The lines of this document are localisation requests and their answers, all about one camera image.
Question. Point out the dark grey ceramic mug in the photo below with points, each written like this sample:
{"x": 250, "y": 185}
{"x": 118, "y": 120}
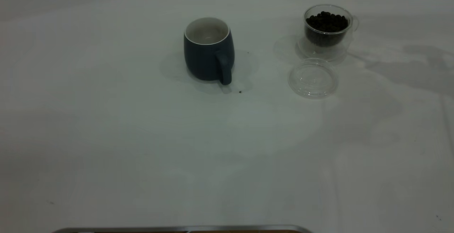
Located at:
{"x": 207, "y": 62}

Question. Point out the roasted coffee beans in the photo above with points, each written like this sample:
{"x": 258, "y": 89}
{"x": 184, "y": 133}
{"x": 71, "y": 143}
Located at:
{"x": 326, "y": 23}

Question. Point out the clear glass cup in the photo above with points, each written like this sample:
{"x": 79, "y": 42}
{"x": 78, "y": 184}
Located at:
{"x": 319, "y": 54}

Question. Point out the silver metal frame bar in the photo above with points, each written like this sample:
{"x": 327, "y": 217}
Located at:
{"x": 177, "y": 229}

